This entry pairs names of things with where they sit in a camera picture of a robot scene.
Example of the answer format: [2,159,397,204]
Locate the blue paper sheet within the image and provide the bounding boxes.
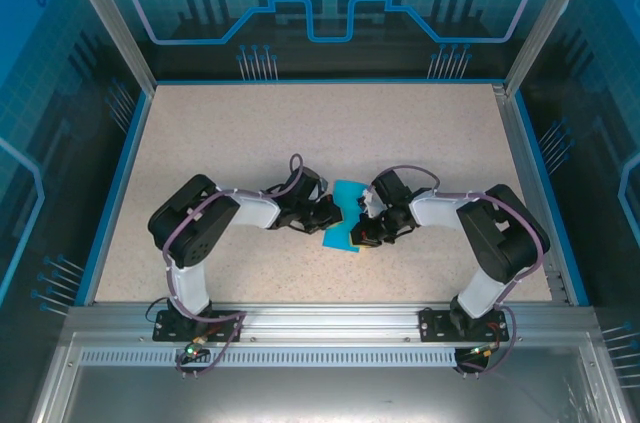
[321,179,367,254]

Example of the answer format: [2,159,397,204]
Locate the brass connector with green light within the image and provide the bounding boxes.
[468,341,502,360]
[184,336,208,360]

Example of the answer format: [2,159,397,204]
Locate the steel front tray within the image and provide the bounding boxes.
[29,332,626,423]

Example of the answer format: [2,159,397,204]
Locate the aluminium mounting rail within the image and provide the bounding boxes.
[67,303,599,340]

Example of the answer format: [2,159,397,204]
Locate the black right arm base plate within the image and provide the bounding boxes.
[418,306,511,344]

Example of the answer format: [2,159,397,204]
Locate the slotted aluminium cable duct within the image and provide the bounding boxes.
[78,348,459,367]

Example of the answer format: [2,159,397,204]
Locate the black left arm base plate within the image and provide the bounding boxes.
[152,308,245,343]

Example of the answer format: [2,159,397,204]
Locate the aluminium side rail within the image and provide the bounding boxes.
[492,84,571,304]

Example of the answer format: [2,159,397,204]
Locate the aluminium frame post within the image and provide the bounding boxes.
[503,0,601,97]
[55,0,157,94]

